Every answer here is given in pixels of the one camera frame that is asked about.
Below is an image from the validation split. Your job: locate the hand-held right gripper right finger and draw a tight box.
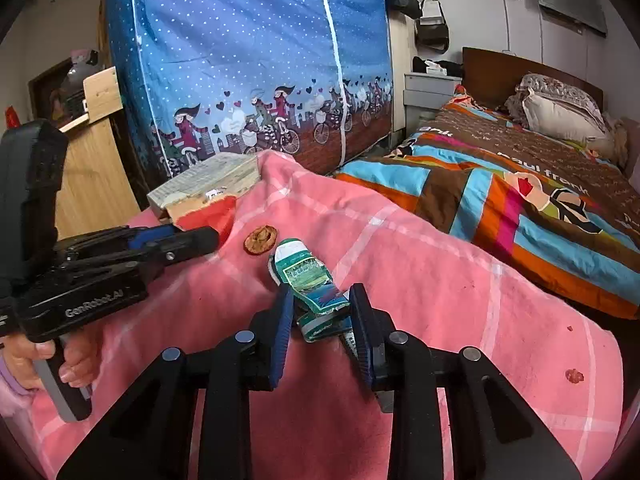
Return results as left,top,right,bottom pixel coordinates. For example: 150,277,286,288
350,284,581,480

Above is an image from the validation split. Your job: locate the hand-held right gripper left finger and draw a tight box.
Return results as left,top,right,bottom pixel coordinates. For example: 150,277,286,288
57,285,296,480

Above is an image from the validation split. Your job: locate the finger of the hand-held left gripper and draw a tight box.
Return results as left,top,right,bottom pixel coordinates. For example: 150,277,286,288
55,227,221,281
57,225,178,261

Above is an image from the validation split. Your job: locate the dried orange slice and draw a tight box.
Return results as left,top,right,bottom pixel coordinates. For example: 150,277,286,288
243,226,279,257

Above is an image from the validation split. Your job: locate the green crushed carton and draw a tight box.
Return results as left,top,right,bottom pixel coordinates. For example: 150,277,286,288
267,239,352,343

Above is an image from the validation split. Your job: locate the person's left forearm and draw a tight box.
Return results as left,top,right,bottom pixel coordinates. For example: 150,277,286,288
0,367,38,466

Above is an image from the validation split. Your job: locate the brown shoulder bag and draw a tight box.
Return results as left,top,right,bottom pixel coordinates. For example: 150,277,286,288
415,0,451,55

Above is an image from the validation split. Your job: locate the person's left hand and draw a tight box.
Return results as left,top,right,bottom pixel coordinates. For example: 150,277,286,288
0,327,101,392

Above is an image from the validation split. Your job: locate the thick old book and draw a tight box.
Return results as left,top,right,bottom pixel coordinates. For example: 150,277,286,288
147,154,261,226

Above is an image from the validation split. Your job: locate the light wooden shelf unit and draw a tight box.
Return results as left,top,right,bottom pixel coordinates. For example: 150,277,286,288
52,65,143,241

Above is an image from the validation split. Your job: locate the pink checked blanket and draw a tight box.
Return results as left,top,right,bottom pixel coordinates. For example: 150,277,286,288
30,150,626,480

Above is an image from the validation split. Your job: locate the grey pink kettle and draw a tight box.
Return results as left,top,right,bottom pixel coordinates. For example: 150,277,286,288
61,50,102,116

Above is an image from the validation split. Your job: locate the colourful patterned bedspread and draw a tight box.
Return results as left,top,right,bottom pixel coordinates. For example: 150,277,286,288
332,85,640,321

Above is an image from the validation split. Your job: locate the blue dotted fabric wardrobe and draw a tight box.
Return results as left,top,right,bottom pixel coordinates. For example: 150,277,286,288
102,0,396,186

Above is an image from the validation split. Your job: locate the white nightstand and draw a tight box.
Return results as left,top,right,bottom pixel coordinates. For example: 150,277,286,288
404,71,463,111

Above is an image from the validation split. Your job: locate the white cupboard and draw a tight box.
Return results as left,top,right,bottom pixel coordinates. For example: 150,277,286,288
387,10,416,131

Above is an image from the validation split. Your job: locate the black cloth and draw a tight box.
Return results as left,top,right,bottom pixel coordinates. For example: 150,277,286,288
412,57,463,76

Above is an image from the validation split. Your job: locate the beige pillow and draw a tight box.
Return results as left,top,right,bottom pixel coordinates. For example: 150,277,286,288
522,92,616,156

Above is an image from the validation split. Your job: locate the brown wooden headboard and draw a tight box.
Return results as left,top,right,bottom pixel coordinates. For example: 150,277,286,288
461,46,606,111

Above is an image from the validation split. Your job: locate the floral pillow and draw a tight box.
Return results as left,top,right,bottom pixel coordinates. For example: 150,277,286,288
505,74,608,126

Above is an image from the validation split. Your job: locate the beige crumpled cloth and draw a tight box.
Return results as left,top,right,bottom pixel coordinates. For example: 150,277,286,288
602,115,633,171

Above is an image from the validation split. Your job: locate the white wall cord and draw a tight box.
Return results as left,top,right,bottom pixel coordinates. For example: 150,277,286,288
501,0,516,56

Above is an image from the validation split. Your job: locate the covered wall television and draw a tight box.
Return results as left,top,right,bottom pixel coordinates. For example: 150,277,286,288
532,0,608,37

